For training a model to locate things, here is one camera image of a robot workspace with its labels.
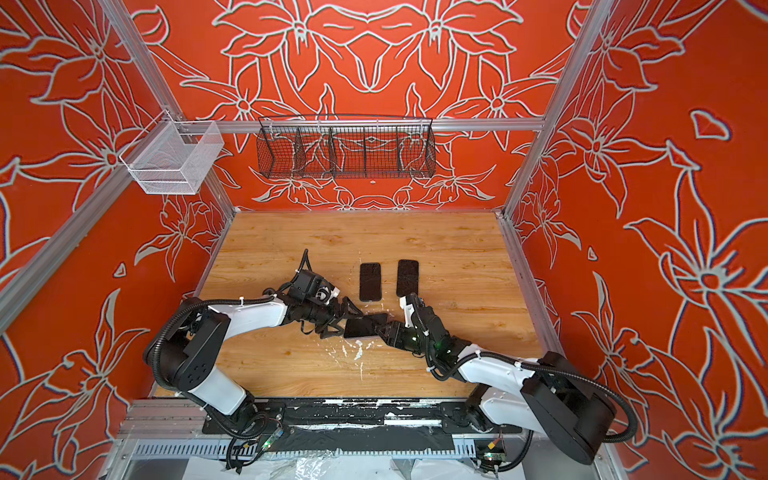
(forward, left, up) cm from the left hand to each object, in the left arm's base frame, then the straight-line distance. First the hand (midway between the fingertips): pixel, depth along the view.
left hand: (355, 321), depth 85 cm
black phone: (+16, -3, -3) cm, 16 cm away
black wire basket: (+50, +21, +26) cm, 60 cm away
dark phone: (+19, -15, -5) cm, 25 cm away
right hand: (-4, -6, +3) cm, 7 cm away
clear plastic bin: (+39, +61, +28) cm, 77 cm away
